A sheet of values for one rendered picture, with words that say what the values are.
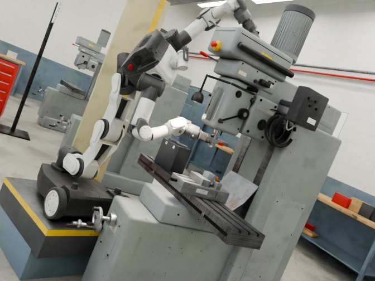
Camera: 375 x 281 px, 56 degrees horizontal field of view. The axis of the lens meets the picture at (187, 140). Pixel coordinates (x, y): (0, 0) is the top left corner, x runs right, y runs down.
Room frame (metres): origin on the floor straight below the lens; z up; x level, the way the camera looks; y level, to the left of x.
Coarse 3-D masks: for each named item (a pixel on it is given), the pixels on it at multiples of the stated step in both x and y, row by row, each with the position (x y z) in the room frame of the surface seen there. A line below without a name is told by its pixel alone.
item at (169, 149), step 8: (168, 144) 2.54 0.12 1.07; (176, 144) 2.49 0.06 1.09; (160, 152) 2.58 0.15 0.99; (168, 152) 2.51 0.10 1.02; (176, 152) 2.44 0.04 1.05; (184, 152) 2.48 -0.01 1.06; (160, 160) 2.55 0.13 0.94; (168, 160) 2.49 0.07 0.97; (176, 160) 2.45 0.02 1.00; (184, 160) 2.49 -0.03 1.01; (168, 168) 2.46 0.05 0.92; (176, 168) 2.47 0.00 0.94; (184, 168) 2.51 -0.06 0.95
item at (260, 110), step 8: (256, 96) 2.17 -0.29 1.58; (256, 104) 2.16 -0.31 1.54; (264, 104) 2.19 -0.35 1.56; (272, 104) 2.22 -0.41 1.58; (256, 112) 2.17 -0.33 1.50; (264, 112) 2.20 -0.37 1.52; (272, 112) 2.24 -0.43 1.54; (248, 120) 2.16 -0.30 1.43; (256, 120) 2.19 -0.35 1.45; (264, 120) 2.21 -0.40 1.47; (248, 128) 2.17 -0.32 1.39; (256, 128) 2.20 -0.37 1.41; (264, 128) 2.23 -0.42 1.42; (248, 136) 2.20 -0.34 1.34; (256, 136) 2.21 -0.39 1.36; (264, 136) 2.25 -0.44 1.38
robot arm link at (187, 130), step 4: (188, 120) 2.21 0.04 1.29; (188, 124) 2.17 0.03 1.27; (192, 124) 2.17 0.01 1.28; (180, 128) 2.14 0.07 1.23; (184, 128) 2.14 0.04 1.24; (188, 128) 2.14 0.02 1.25; (192, 128) 2.15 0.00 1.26; (172, 132) 2.19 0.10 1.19; (176, 132) 2.17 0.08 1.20; (180, 132) 2.16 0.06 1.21; (184, 132) 2.16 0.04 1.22; (188, 132) 2.14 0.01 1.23; (188, 136) 2.16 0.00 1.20
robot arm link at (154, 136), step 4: (136, 128) 2.01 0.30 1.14; (152, 128) 2.06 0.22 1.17; (156, 128) 2.06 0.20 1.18; (160, 128) 2.08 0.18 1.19; (164, 128) 2.09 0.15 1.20; (132, 132) 2.04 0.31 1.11; (136, 132) 1.99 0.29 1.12; (152, 132) 2.04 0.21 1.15; (156, 132) 2.05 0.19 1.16; (160, 132) 2.06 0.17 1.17; (164, 132) 2.08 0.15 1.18; (136, 136) 2.02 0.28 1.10; (152, 136) 2.04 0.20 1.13; (156, 136) 2.05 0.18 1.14; (160, 136) 2.07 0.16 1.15; (144, 140) 2.02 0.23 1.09
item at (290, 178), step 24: (240, 144) 2.55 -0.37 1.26; (264, 144) 2.36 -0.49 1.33; (312, 144) 2.32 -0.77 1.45; (336, 144) 2.44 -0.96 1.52; (240, 168) 2.47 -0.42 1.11; (264, 168) 2.28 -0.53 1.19; (288, 168) 2.26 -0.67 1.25; (312, 168) 2.37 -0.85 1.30; (264, 192) 2.22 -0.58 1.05; (288, 192) 2.31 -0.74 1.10; (312, 192) 2.43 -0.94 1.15; (240, 216) 2.31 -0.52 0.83; (264, 216) 2.24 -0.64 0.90; (288, 216) 2.35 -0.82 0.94; (264, 240) 2.29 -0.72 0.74; (288, 240) 2.40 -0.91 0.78; (240, 264) 2.23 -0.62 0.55; (264, 264) 2.34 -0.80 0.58
